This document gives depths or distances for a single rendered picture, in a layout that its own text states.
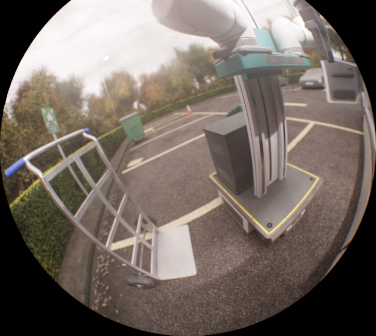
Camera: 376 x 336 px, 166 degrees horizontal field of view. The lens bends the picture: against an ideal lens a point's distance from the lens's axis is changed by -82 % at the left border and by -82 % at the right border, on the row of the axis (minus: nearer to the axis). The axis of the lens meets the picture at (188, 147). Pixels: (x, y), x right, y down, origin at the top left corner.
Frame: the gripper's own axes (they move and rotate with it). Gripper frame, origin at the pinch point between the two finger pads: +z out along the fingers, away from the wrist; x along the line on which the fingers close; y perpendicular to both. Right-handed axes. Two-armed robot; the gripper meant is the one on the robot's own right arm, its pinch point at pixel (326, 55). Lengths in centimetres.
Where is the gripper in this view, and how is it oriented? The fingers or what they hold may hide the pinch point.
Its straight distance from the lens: 49.8
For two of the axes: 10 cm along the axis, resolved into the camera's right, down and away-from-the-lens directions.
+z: 3.3, 8.8, 3.5
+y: -2.9, -2.6, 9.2
